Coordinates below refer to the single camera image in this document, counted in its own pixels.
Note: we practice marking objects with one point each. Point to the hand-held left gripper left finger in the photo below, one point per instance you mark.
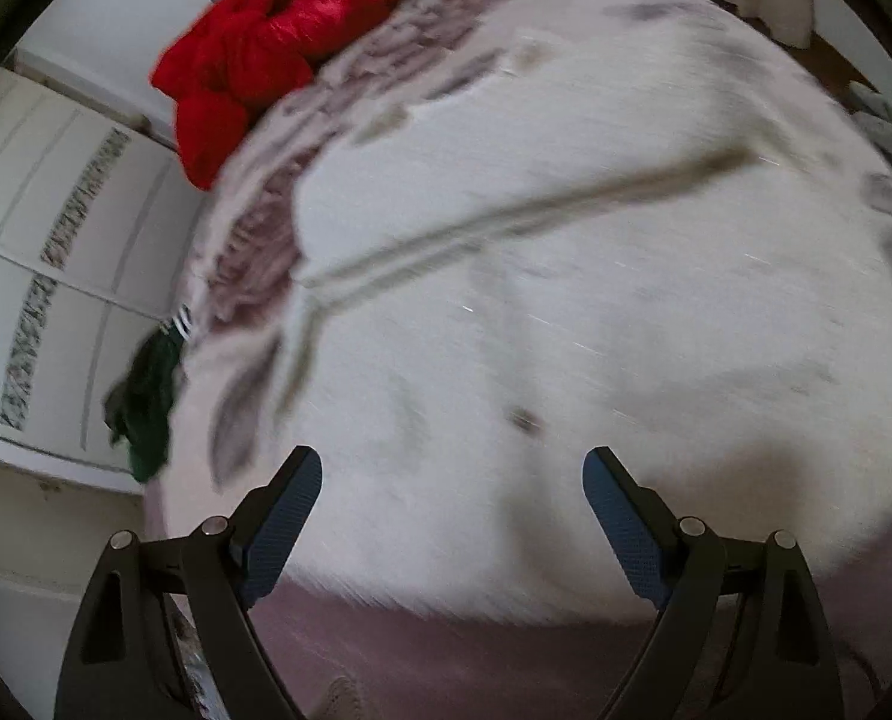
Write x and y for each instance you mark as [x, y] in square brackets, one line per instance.
[281, 532]

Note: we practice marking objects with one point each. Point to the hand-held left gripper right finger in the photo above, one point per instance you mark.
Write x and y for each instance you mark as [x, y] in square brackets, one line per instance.
[626, 532]

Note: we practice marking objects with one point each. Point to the white fluffy garment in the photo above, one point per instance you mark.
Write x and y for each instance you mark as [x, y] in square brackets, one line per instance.
[581, 330]

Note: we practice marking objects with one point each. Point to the dark green jacket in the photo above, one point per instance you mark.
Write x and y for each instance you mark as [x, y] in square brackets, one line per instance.
[146, 405]

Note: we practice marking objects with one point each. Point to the floral printed blanket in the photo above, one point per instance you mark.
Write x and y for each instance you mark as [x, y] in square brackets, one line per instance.
[262, 240]

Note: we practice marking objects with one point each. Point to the white sliding door wardrobe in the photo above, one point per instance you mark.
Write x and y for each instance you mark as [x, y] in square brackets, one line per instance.
[48, 240]

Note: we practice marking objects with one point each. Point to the red quilt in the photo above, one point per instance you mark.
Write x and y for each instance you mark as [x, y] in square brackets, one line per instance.
[266, 45]

